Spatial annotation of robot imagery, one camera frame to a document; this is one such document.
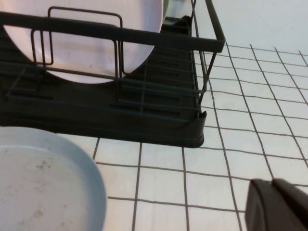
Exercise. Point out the pink round plate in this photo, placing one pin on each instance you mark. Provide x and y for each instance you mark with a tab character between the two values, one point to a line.
84	57

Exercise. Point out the black plastic drip tray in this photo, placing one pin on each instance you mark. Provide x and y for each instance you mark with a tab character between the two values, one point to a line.
120	130

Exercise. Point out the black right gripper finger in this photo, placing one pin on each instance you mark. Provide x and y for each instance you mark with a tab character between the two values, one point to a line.
276	209

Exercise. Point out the green round plate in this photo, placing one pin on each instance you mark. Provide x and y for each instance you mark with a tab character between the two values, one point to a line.
165	7

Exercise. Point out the pale grey stained plate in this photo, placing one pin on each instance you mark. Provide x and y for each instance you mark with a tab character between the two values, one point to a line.
36	187

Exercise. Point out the white grid tablecloth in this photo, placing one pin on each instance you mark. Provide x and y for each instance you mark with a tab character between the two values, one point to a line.
192	180

